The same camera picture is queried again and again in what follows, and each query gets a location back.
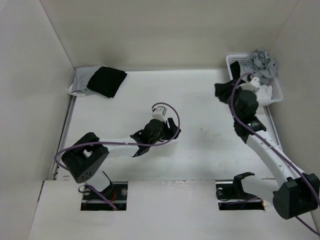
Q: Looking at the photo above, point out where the grey tank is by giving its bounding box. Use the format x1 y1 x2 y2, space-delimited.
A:
240 48 278 85
72 66 102 96

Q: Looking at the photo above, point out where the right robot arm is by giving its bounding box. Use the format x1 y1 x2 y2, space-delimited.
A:
229 88 320 220

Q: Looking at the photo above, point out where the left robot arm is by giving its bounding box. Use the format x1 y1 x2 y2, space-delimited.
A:
61 117 181 200

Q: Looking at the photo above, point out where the white tank top in basket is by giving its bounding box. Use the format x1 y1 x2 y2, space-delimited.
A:
256 85 272 102

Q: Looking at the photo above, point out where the black tank top in basket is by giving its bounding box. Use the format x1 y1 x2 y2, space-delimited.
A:
214 61 241 104

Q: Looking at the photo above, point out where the folded black tank top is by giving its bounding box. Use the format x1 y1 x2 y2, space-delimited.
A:
87 66 128 98

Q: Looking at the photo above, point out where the folded white tank top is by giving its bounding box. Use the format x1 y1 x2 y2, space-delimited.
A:
67 85 87 97

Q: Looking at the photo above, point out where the folded grey tank top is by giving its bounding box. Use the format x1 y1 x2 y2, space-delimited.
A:
72 66 102 96

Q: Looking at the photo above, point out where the white plastic basket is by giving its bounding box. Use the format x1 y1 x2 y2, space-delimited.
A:
225 53 284 107

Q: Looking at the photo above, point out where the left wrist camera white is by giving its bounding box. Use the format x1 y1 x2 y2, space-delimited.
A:
152 105 167 122

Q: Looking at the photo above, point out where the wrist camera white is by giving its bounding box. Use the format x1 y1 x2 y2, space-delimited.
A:
152 105 167 122
240 75 260 93

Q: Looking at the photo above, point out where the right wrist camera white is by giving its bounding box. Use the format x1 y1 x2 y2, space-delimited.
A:
240 75 260 93

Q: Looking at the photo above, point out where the right metal table rail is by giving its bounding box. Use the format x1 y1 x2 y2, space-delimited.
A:
263 106 283 150

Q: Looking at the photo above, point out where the metal table rail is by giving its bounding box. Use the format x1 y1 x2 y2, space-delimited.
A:
263 106 283 150
48 95 77 181

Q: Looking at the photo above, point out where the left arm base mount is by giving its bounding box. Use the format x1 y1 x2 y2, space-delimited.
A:
80 181 129 212

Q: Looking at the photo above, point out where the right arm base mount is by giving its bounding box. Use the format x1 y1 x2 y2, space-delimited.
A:
215 181 265 211

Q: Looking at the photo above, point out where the left metal table rail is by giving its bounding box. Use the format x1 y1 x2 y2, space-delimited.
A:
48 95 77 181

